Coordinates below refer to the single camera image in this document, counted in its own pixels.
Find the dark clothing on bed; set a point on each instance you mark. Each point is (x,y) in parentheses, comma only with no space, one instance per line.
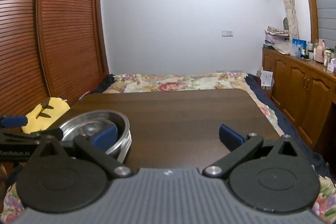
(107,81)

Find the wooden louvered wardrobe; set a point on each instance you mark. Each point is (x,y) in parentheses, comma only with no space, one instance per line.
(49,48)

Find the pink bottle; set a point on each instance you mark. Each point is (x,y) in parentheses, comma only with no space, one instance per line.
(319,51)

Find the white paper card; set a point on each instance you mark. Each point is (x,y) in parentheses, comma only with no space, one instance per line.
(266,78)

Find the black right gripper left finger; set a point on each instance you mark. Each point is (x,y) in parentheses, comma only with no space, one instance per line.
(81,148)

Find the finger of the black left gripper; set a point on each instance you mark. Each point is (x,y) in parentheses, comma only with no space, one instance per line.
(8,137)
(13,121)

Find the blue box on sideboard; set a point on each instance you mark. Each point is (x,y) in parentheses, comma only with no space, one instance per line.
(299,47)

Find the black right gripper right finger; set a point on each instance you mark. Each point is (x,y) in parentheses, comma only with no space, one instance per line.
(244,148)

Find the floral bed quilt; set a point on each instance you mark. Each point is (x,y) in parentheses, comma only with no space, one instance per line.
(174,125)

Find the large steel bowl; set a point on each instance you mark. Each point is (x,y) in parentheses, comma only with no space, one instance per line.
(99,129)

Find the white wall switch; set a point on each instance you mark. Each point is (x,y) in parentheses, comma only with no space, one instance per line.
(227,33)

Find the wooden sideboard cabinet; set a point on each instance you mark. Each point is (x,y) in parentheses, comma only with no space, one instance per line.
(305,93)

